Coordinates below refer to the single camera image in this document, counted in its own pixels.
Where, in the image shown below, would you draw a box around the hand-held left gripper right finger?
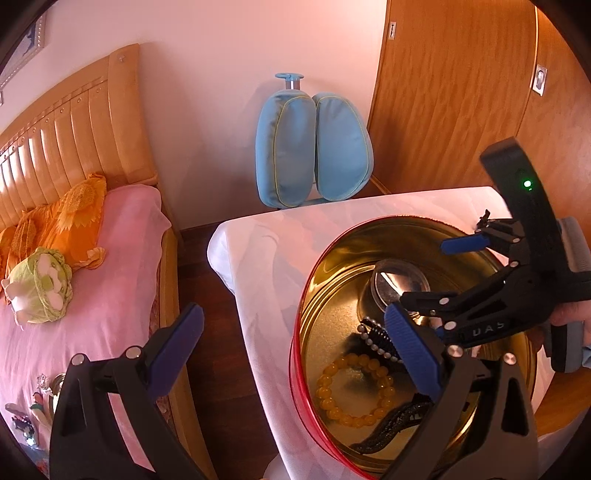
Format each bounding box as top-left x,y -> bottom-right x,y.
383,302 -> 540,480

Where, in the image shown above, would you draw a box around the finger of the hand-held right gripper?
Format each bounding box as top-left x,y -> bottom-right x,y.
398,265 -> 522,333
440,220 -> 527,266

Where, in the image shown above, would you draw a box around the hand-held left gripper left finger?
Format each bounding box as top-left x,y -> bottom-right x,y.
48,302 -> 205,480

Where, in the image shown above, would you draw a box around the pearl bead bracelet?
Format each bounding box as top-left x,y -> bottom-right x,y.
357,318 -> 407,366

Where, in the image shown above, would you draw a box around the small round metal lid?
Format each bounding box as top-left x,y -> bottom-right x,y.
369,259 -> 432,319

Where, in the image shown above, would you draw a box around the black bow hair claw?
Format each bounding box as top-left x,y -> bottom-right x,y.
349,399 -> 437,457

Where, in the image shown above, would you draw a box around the red round tin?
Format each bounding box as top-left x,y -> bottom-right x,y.
288,215 -> 539,476

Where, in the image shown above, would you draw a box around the yellow bead bracelet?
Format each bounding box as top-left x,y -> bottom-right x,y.
315,353 -> 397,428

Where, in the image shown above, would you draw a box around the person's right hand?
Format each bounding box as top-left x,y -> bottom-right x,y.
549,299 -> 591,328

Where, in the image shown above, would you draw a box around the pink bed sheet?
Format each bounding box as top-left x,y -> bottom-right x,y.
0,185 -> 174,480

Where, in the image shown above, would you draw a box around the white tablecloth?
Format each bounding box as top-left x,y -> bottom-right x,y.
207,186 -> 513,480

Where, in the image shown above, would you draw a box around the green cabbage plush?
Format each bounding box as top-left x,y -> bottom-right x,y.
1,247 -> 75,329

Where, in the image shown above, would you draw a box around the wooden door with keyhole plate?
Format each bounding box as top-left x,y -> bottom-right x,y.
367,0 -> 539,195

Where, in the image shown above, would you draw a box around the small colourful hair accessories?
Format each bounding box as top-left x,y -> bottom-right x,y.
4,371 -> 70,448

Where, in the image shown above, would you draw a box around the orange frilled pillow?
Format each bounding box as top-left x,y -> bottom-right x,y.
0,225 -> 28,278
14,173 -> 108,271

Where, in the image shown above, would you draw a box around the blue padded chair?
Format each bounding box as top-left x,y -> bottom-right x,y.
255,71 -> 374,208

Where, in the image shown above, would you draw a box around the silver framed picture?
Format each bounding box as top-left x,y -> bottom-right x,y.
0,13 -> 49,104

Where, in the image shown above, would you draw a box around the wooden door with recessed handle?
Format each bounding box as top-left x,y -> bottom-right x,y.
526,4 -> 591,437

